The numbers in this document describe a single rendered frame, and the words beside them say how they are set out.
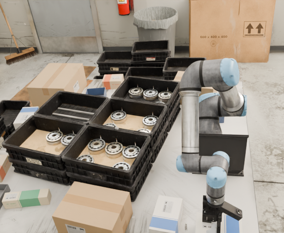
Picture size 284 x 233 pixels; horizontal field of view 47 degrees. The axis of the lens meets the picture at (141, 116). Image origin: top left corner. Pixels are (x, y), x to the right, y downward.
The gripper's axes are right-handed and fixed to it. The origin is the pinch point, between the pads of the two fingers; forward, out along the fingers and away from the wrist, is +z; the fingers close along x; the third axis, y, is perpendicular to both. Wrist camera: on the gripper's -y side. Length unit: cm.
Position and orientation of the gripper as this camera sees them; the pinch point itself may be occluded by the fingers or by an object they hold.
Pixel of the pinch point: (218, 229)
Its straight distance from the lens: 159.5
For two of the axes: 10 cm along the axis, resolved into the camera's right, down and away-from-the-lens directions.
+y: -9.8, -0.3, 2.1
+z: 0.9, 8.1, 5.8
